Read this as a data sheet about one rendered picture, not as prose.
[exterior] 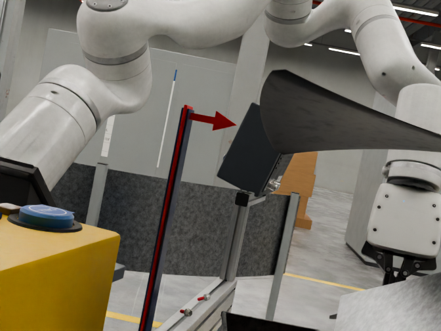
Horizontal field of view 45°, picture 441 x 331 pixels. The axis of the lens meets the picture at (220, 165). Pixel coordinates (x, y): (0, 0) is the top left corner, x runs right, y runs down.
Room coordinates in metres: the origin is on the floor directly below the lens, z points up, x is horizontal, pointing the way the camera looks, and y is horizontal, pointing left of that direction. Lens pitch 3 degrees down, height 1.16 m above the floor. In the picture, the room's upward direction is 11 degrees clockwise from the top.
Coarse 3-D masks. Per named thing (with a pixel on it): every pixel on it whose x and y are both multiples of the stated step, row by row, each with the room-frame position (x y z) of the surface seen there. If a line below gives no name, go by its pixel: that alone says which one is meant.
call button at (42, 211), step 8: (24, 208) 0.39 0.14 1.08; (32, 208) 0.40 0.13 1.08; (40, 208) 0.41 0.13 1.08; (48, 208) 0.41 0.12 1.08; (56, 208) 0.42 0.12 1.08; (24, 216) 0.39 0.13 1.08; (32, 216) 0.39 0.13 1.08; (40, 216) 0.39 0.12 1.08; (48, 216) 0.39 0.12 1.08; (56, 216) 0.39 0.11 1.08; (64, 216) 0.40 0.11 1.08; (72, 216) 0.41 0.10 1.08; (32, 224) 0.39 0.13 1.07; (40, 224) 0.38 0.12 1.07; (48, 224) 0.39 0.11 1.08; (56, 224) 0.39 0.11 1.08; (64, 224) 0.39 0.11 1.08; (72, 224) 0.41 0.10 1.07
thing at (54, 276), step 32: (0, 224) 0.37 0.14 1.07; (0, 256) 0.30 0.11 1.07; (32, 256) 0.31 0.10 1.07; (64, 256) 0.34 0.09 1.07; (96, 256) 0.39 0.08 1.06; (0, 288) 0.28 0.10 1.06; (32, 288) 0.31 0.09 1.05; (64, 288) 0.35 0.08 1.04; (96, 288) 0.40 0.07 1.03; (0, 320) 0.28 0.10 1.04; (32, 320) 0.32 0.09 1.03; (64, 320) 0.36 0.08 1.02; (96, 320) 0.41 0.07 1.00
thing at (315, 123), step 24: (288, 72) 0.49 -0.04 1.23; (264, 96) 0.56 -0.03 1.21; (288, 96) 0.54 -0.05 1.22; (312, 96) 0.52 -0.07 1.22; (336, 96) 0.50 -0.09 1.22; (264, 120) 0.62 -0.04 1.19; (288, 120) 0.61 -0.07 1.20; (312, 120) 0.59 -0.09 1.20; (336, 120) 0.57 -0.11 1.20; (360, 120) 0.54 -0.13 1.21; (384, 120) 0.51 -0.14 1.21; (288, 144) 0.68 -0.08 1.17; (312, 144) 0.67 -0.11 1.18; (336, 144) 0.65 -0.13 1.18; (360, 144) 0.64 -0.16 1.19; (384, 144) 0.62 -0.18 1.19; (408, 144) 0.60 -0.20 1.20; (432, 144) 0.57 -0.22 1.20
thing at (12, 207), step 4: (0, 204) 0.41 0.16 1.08; (4, 204) 0.41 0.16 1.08; (8, 204) 0.42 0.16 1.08; (12, 204) 0.42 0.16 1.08; (0, 208) 0.40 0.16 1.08; (4, 208) 0.40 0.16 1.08; (8, 208) 0.40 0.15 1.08; (12, 208) 0.41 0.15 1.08; (16, 208) 0.41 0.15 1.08; (4, 212) 0.40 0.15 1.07; (8, 212) 0.40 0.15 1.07; (12, 212) 0.40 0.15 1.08; (16, 212) 0.41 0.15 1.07
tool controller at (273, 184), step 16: (256, 112) 1.21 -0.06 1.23; (240, 128) 1.21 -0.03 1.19; (256, 128) 1.20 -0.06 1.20; (240, 144) 1.21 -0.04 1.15; (256, 144) 1.20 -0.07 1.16; (224, 160) 1.22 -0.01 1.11; (240, 160) 1.21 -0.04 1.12; (256, 160) 1.20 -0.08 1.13; (272, 160) 1.19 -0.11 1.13; (288, 160) 1.38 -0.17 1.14; (224, 176) 1.22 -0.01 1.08; (240, 176) 1.21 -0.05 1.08; (256, 176) 1.20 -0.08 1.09; (272, 176) 1.24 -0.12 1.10; (256, 192) 1.20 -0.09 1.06
